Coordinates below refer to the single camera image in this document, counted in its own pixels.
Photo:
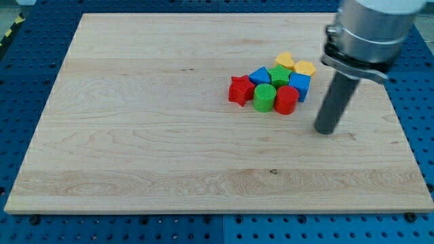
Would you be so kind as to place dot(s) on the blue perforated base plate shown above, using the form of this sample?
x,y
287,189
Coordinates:
x,y
28,71

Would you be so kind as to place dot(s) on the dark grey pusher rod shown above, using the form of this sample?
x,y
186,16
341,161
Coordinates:
x,y
338,96

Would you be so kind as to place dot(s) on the yellow hexagon block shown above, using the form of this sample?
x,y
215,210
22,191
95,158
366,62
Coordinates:
x,y
305,68

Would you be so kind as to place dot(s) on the blue pentagon block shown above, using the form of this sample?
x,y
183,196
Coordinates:
x,y
260,76

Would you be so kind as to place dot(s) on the green star block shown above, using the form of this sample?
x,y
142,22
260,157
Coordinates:
x,y
279,76

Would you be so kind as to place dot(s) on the blue cube block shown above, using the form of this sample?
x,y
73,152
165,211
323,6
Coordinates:
x,y
302,83

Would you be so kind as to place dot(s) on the green cylinder block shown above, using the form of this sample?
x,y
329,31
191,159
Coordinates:
x,y
264,97

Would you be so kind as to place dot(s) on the red cylinder block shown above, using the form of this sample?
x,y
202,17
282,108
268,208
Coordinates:
x,y
286,100

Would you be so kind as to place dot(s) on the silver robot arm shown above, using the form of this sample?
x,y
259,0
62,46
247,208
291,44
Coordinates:
x,y
366,37

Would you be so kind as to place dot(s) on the yellow heart block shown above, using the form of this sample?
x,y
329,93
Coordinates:
x,y
285,60

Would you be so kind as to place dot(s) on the red star block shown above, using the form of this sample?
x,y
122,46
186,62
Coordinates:
x,y
241,90

